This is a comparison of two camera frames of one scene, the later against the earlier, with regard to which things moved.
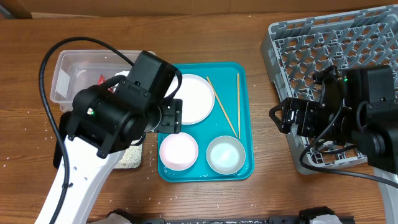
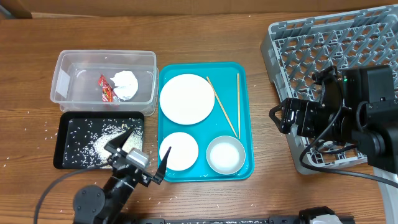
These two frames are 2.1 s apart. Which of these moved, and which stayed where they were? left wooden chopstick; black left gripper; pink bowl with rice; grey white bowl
Moved: black left gripper
Stayed: pink bowl with rice; left wooden chopstick; grey white bowl
